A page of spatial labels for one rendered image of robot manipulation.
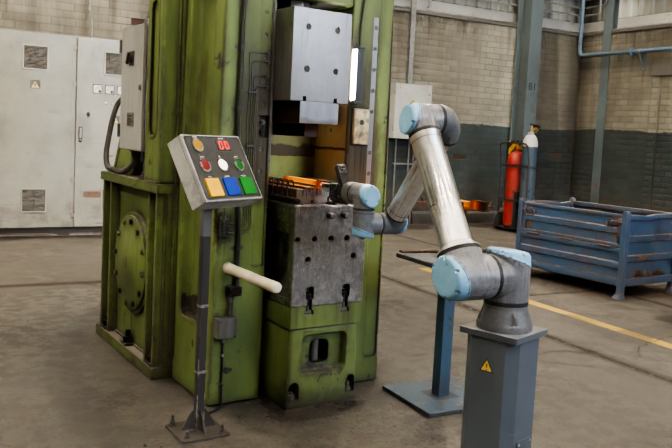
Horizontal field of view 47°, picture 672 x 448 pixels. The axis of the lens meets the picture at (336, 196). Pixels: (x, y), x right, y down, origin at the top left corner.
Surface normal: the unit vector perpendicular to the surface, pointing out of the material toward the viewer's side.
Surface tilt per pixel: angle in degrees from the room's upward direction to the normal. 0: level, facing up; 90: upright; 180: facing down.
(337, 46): 90
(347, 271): 90
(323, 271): 90
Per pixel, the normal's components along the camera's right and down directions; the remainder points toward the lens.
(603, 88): -0.88, 0.00
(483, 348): -0.67, 0.03
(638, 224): 0.55, 0.10
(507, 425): 0.05, 0.08
